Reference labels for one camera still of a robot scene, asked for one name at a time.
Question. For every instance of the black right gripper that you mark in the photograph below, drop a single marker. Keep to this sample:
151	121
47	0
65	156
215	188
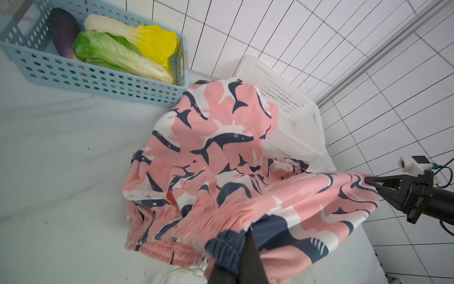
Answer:
412	202

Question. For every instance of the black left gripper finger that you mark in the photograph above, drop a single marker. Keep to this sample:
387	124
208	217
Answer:
251	268

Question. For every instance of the pink shark print shorts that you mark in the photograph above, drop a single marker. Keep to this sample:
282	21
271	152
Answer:
202	181

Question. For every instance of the white perforated basket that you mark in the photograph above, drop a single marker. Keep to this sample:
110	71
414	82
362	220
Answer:
299	130

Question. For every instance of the yellow toy cabbage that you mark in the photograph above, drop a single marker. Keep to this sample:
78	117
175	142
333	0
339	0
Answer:
153	42

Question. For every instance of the green toy lettuce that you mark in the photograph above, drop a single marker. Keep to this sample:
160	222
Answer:
104	50

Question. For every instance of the purple toy eggplant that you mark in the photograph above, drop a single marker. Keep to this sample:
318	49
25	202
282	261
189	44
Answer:
64	30

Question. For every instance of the light blue perforated basket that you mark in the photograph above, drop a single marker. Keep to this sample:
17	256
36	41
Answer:
26	40

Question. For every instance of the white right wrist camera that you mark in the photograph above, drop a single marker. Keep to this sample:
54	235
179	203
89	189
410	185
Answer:
414	165

